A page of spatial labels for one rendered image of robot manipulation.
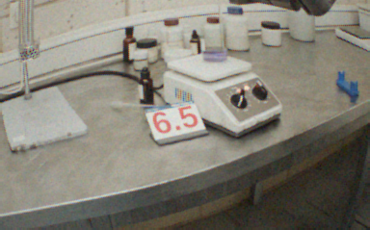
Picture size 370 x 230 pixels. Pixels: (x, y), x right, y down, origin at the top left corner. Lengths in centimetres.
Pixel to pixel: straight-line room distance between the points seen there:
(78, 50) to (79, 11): 12
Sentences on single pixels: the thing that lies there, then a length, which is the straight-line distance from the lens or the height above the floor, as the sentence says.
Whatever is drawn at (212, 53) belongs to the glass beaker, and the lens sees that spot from 90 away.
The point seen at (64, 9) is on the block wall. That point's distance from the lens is 127.
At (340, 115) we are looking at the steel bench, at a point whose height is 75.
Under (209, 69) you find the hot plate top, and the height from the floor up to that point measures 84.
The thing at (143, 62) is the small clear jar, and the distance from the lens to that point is 117.
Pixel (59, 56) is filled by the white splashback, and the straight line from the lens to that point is 124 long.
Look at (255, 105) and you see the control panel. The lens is 85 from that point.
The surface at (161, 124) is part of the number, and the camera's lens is 83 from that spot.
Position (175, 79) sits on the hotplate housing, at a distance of 90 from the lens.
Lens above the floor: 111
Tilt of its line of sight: 22 degrees down
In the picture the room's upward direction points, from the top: 2 degrees counter-clockwise
